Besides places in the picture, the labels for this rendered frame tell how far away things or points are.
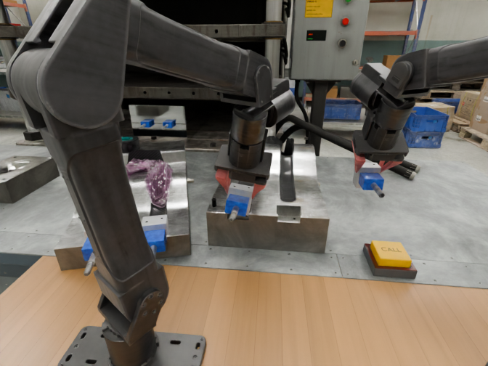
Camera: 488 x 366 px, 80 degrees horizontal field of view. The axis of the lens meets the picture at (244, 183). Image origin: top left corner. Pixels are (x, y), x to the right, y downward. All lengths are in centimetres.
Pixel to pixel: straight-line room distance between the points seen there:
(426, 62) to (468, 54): 5
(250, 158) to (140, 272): 26
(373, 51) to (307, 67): 602
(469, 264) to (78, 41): 76
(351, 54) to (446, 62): 91
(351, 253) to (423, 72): 38
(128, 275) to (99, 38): 25
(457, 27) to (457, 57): 729
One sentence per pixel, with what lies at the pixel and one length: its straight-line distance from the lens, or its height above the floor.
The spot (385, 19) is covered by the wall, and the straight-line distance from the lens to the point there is 744.
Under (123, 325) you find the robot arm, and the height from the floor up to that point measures 89.
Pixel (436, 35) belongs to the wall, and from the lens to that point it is 771.
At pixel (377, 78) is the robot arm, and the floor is 116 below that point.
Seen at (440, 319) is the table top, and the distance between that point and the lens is 63.
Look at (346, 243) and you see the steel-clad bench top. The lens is 72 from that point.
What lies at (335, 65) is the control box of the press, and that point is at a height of 113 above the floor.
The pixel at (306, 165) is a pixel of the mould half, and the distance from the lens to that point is 84.
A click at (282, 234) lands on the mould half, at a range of 64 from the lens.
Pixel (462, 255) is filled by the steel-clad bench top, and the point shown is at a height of 80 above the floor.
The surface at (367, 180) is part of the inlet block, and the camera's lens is 70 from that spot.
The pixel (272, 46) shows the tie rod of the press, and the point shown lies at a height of 121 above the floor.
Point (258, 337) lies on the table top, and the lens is 52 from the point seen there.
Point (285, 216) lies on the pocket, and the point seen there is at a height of 86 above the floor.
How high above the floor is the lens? 121
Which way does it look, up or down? 25 degrees down
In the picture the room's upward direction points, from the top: straight up
